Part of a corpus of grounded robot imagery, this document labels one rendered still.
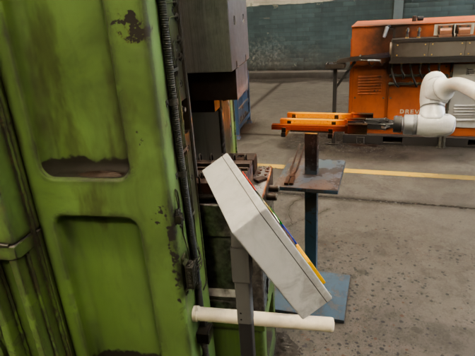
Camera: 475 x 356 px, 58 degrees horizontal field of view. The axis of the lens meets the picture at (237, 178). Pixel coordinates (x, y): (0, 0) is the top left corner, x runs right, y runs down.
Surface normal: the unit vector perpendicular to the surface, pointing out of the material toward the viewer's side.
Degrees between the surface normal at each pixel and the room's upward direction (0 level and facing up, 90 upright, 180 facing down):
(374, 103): 92
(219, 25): 90
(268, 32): 90
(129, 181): 89
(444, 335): 0
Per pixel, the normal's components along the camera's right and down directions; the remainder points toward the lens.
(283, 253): 0.24, 0.36
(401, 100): -0.32, 0.38
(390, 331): -0.06, -0.92
